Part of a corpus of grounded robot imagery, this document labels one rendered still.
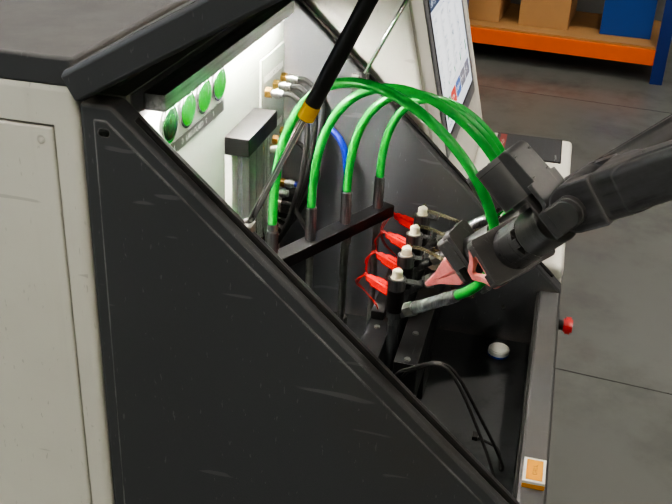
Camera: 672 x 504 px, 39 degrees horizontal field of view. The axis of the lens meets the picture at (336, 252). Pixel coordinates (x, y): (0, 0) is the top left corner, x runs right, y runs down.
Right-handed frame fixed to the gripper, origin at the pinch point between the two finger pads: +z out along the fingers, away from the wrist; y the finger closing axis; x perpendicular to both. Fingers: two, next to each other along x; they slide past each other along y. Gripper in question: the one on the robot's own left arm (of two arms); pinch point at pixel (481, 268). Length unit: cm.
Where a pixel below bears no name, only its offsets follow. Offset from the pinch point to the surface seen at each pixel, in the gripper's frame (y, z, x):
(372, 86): 2.9, -4.6, -27.7
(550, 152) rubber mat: -78, 73, -20
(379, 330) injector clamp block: 3.2, 31.5, -0.7
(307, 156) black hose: -2.1, 33.1, -32.6
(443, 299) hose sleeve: 4.1, 5.9, 0.9
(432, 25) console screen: -39, 34, -46
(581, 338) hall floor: -131, 179, 31
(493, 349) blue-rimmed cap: -21, 46, 12
